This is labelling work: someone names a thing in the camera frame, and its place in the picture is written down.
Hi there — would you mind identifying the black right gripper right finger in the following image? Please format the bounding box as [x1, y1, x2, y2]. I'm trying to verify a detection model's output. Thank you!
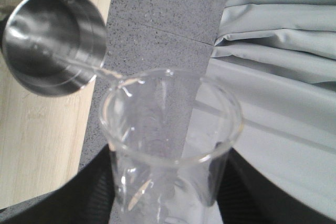
[216, 149, 335, 223]

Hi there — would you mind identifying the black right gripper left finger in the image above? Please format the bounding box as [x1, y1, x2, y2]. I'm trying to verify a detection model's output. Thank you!
[1, 145, 115, 223]

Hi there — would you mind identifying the steel double jigger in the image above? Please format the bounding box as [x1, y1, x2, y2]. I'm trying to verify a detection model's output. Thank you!
[1, 0, 107, 97]

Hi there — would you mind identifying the clear glass beaker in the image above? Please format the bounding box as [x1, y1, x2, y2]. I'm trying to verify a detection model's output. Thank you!
[99, 69, 242, 223]

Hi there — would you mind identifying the wooden cutting board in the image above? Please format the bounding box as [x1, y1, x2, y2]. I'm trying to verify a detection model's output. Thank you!
[1, 0, 110, 208]

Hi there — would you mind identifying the grey curtain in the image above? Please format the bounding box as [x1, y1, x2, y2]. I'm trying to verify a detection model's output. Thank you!
[207, 0, 335, 222]

